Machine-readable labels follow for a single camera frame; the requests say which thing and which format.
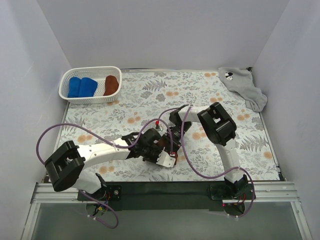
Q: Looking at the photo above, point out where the brown towel pile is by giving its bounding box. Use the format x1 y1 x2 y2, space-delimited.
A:
157 135 180 167

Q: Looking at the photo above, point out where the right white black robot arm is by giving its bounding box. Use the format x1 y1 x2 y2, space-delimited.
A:
169 102 248 199

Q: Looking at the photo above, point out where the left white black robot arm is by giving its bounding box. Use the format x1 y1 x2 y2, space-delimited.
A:
44 129 170 200

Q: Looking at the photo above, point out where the floral patterned table mat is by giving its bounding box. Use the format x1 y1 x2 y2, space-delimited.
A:
59 71 280 182

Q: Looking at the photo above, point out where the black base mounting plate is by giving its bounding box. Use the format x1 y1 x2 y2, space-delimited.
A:
77 181 255 212

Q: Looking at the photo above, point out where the grey cloth in corner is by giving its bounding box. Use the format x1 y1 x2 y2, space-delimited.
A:
218 67 268 112

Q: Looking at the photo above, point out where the right blue rolled towel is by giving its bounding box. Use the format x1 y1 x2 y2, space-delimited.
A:
78 77 98 98

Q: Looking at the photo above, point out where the blue rolled towel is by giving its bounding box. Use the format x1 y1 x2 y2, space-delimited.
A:
78 77 98 98
67 76 81 98

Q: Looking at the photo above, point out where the white perforated plastic basket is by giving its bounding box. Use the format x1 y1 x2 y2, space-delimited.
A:
58 66 122 105

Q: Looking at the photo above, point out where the left blue rolled towel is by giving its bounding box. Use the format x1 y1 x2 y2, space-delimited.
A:
67 76 81 98

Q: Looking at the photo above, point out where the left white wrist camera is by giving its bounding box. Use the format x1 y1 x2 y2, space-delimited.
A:
156 150 176 168

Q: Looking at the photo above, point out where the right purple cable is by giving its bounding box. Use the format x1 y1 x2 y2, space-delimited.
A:
154 105 256 219

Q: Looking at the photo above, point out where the aluminium frame rail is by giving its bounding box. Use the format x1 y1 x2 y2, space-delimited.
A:
32 181 300 203

